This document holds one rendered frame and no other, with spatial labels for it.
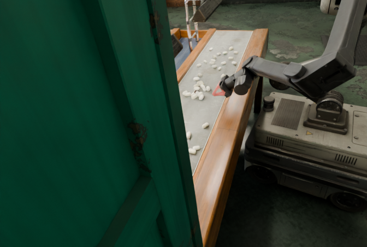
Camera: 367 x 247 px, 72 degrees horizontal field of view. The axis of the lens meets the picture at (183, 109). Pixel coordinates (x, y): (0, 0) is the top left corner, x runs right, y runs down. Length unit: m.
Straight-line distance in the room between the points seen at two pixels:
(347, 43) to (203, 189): 0.60
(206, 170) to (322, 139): 0.80
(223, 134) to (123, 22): 0.93
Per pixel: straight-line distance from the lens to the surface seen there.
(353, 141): 1.61
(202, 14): 1.49
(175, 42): 1.15
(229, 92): 1.14
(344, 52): 0.74
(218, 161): 0.98
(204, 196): 0.89
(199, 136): 1.12
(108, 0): 0.19
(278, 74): 0.86
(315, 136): 1.58
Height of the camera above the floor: 1.50
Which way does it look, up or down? 36 degrees down
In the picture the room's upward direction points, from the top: 8 degrees counter-clockwise
